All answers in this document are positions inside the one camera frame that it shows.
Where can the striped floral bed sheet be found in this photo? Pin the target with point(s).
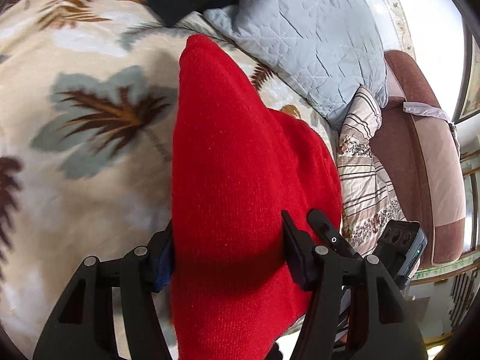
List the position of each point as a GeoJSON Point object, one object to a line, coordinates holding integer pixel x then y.
{"type": "Point", "coordinates": [369, 198]}

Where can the light blue quilted comforter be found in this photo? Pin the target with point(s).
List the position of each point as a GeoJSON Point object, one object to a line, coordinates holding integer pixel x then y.
{"type": "Point", "coordinates": [323, 49]}

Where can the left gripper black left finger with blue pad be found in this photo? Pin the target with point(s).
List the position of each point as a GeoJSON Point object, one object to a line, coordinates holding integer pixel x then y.
{"type": "Point", "coordinates": [81, 325]}

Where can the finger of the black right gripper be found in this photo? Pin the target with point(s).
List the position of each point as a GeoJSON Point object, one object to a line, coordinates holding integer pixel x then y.
{"type": "Point", "coordinates": [327, 232]}

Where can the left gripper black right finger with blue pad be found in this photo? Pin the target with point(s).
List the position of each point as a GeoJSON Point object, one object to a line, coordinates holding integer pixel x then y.
{"type": "Point", "coordinates": [356, 310]}

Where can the brown pink upholstered headboard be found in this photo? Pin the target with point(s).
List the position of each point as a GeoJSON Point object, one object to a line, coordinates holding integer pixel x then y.
{"type": "Point", "coordinates": [420, 156]}

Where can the red and blue knit sweater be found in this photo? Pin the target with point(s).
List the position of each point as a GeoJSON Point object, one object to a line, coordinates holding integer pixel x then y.
{"type": "Point", "coordinates": [236, 165]}

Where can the floral leaf fleece blanket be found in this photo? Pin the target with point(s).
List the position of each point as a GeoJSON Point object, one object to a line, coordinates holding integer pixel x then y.
{"type": "Point", "coordinates": [88, 105]}

